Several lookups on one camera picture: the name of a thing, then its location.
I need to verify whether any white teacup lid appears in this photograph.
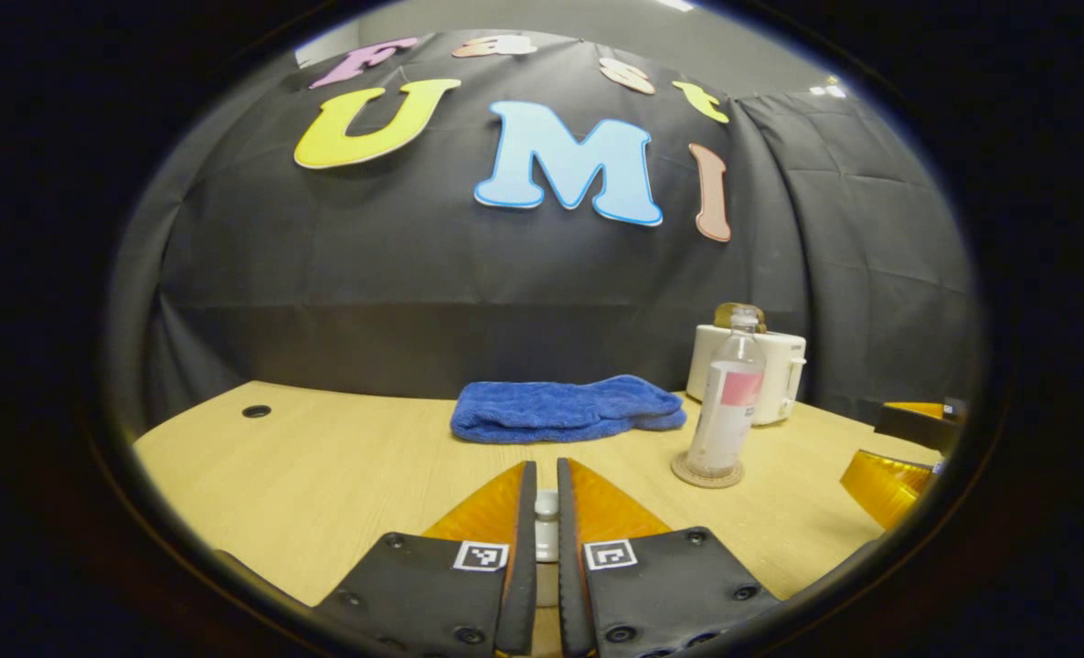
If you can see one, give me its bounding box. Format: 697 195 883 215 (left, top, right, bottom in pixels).
535 490 561 609

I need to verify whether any brown toast slice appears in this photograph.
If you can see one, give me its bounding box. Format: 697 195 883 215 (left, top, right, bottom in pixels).
714 302 768 333

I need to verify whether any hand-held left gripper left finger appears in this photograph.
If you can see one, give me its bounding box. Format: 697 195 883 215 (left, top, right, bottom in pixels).
309 460 539 658

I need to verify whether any clear water bottle pink label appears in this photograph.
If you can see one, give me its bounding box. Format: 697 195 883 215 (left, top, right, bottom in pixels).
685 306 768 478

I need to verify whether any white toaster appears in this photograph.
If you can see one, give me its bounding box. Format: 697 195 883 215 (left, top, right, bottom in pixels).
685 324 808 427

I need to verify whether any blue folded towel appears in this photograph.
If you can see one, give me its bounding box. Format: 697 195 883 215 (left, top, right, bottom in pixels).
451 375 688 445

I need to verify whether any black backdrop cloth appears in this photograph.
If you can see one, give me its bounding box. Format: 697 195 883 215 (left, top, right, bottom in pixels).
108 32 977 426

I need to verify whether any round wooden coaster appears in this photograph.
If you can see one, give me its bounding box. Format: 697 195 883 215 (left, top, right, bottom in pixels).
670 451 745 489

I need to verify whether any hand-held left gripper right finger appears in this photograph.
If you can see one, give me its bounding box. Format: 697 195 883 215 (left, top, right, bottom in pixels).
556 457 781 658

